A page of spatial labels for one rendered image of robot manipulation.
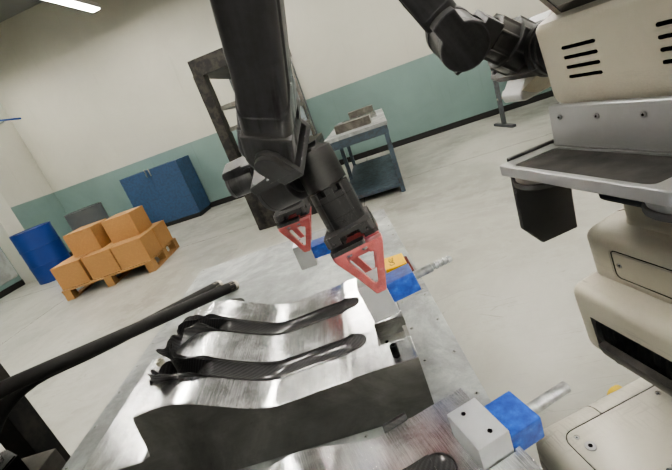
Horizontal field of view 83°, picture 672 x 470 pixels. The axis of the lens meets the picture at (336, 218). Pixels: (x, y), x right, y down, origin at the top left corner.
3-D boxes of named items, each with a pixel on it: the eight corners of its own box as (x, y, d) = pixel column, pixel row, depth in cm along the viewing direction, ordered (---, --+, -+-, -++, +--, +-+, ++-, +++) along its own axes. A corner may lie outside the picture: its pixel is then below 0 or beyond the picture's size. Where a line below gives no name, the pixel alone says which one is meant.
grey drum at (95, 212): (125, 244, 697) (101, 200, 671) (127, 248, 648) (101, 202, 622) (91, 259, 671) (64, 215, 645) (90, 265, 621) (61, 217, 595)
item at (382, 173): (396, 158, 594) (379, 100, 566) (407, 191, 416) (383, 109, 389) (354, 171, 607) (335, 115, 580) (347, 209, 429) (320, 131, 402)
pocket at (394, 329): (409, 335, 57) (402, 315, 56) (418, 357, 52) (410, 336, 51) (381, 344, 58) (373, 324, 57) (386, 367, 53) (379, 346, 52)
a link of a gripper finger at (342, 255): (359, 309, 48) (324, 245, 46) (358, 288, 55) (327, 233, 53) (408, 286, 47) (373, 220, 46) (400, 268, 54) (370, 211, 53)
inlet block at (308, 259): (357, 241, 84) (349, 219, 82) (359, 249, 79) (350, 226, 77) (303, 261, 85) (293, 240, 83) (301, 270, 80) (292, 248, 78)
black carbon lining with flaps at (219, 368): (361, 303, 67) (344, 257, 64) (373, 363, 52) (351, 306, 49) (182, 361, 70) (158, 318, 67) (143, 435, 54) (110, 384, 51)
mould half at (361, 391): (398, 307, 75) (378, 247, 71) (436, 410, 50) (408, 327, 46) (167, 381, 78) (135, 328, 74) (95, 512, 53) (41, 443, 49)
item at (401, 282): (454, 268, 54) (438, 236, 53) (465, 280, 49) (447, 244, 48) (373, 308, 55) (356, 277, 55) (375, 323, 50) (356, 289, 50)
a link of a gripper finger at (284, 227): (291, 261, 77) (273, 220, 74) (294, 248, 84) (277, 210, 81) (322, 249, 76) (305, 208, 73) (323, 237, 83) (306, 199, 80)
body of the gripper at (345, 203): (330, 254, 46) (301, 201, 45) (333, 235, 56) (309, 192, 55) (377, 230, 46) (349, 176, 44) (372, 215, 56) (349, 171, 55)
